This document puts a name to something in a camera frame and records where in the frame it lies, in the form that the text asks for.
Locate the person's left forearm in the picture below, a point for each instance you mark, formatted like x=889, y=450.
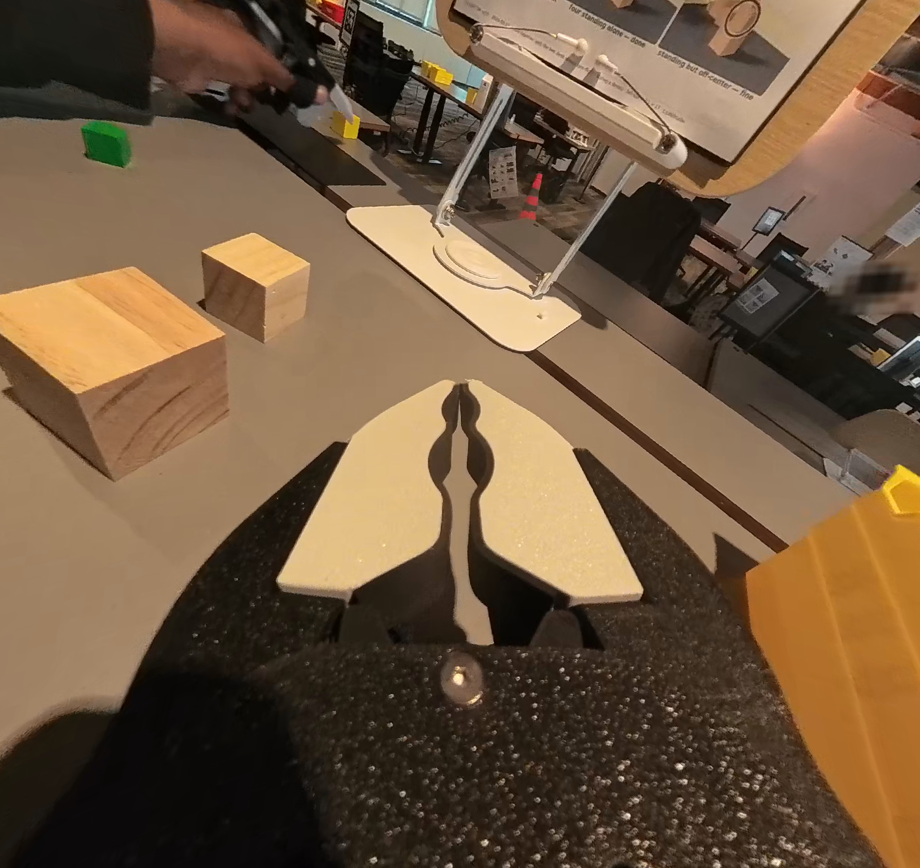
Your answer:
x=72, y=27

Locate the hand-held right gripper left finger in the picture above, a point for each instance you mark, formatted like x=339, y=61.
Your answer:
x=381, y=501

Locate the small green cube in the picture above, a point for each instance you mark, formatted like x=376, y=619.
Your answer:
x=108, y=144

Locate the orange traffic cone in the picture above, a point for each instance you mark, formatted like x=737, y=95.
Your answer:
x=530, y=200

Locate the wood-framed instruction poster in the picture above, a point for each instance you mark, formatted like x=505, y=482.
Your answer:
x=790, y=113

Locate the small printed floor sign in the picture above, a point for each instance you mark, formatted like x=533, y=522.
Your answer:
x=503, y=172

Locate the small yellow cube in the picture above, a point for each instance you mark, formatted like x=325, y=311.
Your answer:
x=348, y=128

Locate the black padded chair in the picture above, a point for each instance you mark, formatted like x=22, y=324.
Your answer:
x=640, y=236

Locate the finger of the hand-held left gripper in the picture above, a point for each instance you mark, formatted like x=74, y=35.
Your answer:
x=315, y=116
x=343, y=105

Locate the person's left hand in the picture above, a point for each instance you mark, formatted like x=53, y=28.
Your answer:
x=215, y=49

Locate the large wooden cube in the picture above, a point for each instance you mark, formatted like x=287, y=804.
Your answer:
x=108, y=365

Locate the dark floor sign stand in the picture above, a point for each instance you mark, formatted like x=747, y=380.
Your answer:
x=769, y=300

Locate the yellow plastic bin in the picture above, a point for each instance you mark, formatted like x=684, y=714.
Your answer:
x=437, y=74

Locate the white lamp stand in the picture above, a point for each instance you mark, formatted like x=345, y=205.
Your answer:
x=496, y=286

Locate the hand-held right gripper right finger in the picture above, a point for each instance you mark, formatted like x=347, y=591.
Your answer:
x=546, y=516

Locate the orange plastic part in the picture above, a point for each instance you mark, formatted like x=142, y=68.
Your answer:
x=848, y=652

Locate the medium wooden cube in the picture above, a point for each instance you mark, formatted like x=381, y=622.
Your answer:
x=255, y=286

